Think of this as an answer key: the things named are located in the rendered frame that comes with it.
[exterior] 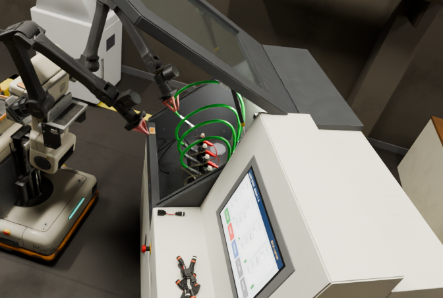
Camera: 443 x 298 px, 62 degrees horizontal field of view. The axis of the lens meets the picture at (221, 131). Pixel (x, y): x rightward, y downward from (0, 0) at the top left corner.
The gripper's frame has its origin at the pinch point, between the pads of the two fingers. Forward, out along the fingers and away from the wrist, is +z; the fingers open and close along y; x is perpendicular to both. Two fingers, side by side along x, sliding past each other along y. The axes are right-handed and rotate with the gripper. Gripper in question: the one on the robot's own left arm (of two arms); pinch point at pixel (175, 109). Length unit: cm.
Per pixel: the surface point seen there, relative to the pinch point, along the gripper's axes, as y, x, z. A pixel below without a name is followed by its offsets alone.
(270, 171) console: -49, -53, 30
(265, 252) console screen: -65, -47, 49
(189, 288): -62, -9, 60
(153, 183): -20.5, 18.7, 27.4
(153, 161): -7.9, 22.5, 19.6
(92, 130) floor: 99, 155, -10
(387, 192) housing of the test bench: -30, -83, 57
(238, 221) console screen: -49, -33, 45
